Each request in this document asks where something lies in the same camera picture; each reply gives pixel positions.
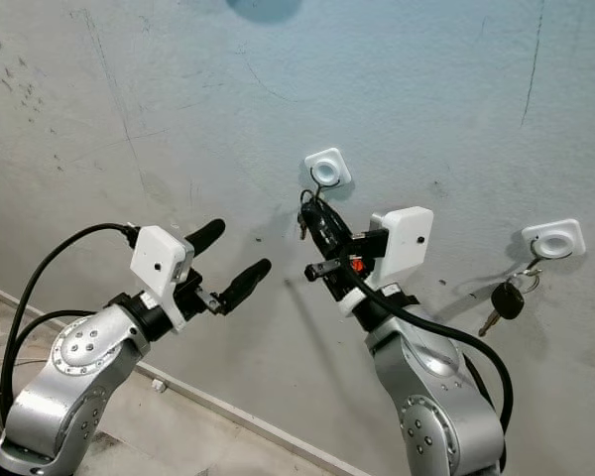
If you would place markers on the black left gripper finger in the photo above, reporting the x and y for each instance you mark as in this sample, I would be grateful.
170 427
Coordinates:
206 236
246 284

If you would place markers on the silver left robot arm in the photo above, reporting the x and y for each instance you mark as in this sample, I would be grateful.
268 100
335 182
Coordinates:
79 377

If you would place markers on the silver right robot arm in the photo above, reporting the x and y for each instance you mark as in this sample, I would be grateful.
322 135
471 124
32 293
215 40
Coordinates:
426 397

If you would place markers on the small white floor scrap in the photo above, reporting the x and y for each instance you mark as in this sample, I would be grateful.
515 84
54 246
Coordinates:
157 385

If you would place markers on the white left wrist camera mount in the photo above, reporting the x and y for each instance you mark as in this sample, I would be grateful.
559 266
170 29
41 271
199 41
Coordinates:
161 260

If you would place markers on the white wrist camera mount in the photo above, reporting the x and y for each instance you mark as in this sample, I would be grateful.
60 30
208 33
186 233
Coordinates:
161 260
405 238

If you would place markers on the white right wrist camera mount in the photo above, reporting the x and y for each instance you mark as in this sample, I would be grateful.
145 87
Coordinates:
405 238

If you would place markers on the white square wall hook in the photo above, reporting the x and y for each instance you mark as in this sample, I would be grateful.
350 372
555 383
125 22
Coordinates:
555 238
327 167

